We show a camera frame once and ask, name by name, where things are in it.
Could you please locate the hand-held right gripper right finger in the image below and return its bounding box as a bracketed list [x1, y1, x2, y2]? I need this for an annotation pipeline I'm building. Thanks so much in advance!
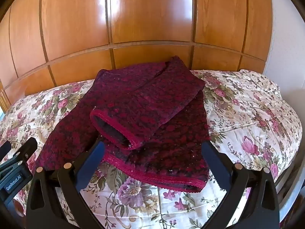
[201, 140, 280, 229]

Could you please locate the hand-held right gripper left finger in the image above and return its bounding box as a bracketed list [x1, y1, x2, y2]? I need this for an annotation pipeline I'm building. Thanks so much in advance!
[25, 141, 106, 229]

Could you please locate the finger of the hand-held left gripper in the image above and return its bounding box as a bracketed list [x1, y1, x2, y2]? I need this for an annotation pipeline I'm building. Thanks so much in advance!
[0, 140, 12, 159]
[11, 137, 39, 166]

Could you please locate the burgundy patterned knit sweater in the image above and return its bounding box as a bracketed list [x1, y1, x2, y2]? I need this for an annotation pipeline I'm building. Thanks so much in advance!
[33, 56, 210, 194]

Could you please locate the floral bedspread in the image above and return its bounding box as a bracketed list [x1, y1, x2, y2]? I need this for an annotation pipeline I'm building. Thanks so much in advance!
[0, 69, 303, 229]

